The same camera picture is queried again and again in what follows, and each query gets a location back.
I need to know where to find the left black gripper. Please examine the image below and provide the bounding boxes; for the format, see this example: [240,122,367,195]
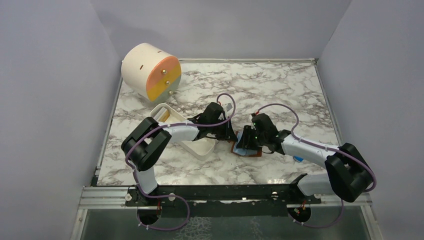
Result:
[208,116,238,142]

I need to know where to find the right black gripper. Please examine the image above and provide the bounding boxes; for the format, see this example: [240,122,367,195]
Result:
[237,124,268,151]

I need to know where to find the brown leather card holder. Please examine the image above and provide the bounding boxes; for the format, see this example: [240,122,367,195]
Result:
[230,131,262,158]

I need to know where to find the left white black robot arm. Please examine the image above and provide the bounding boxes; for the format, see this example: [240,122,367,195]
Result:
[121,102,237,206]

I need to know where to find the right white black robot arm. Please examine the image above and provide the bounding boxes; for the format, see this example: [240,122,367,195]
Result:
[233,113,374,204]

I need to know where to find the gold card in tray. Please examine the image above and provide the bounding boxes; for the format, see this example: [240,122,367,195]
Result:
[155,108,170,122]

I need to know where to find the white rectangular plastic tray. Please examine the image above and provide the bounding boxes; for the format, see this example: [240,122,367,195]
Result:
[150,103,216,160]

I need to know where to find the small blue object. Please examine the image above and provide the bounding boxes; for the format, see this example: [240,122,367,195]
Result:
[293,156,304,163]

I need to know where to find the round cream drawer cabinet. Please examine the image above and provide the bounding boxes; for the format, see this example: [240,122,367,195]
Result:
[121,43,182,104]

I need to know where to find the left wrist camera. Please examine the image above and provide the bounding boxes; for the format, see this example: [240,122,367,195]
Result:
[222,103,233,112]

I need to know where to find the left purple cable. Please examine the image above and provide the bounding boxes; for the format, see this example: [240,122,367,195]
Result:
[125,93,237,232]

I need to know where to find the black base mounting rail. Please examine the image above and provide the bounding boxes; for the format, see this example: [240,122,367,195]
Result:
[124,183,321,218]

